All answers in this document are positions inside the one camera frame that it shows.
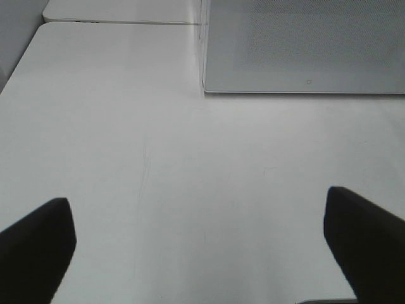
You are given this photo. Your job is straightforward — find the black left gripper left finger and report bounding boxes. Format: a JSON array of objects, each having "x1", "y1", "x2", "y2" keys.
[{"x1": 1, "y1": 198, "x2": 77, "y2": 303}]

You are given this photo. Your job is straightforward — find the white microwave door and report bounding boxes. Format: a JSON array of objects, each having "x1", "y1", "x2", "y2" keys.
[{"x1": 204, "y1": 0, "x2": 405, "y2": 95}]

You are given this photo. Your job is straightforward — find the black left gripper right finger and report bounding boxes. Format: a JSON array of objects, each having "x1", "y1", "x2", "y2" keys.
[{"x1": 323, "y1": 186, "x2": 404, "y2": 303}]

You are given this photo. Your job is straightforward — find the white microwave oven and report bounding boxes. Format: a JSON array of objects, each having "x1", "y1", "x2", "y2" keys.
[{"x1": 198, "y1": 0, "x2": 405, "y2": 96}]

